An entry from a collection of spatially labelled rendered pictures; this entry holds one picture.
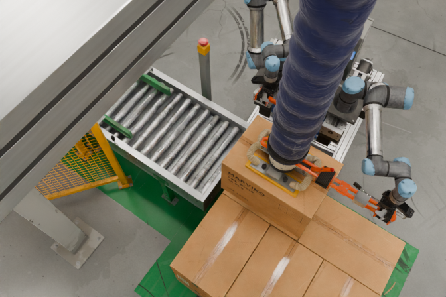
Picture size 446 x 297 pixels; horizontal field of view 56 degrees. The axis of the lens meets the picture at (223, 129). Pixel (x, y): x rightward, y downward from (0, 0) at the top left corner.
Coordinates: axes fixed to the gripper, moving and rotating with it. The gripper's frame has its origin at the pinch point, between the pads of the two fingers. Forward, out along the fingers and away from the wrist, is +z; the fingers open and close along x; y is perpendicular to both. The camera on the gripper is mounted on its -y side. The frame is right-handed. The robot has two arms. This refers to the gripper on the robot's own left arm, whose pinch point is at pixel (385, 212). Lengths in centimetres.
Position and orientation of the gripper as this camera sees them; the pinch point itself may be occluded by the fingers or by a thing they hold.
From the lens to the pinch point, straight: 237.5
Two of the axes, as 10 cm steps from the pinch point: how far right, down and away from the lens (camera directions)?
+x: -5.7, 7.3, -3.9
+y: -8.2, -5.0, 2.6
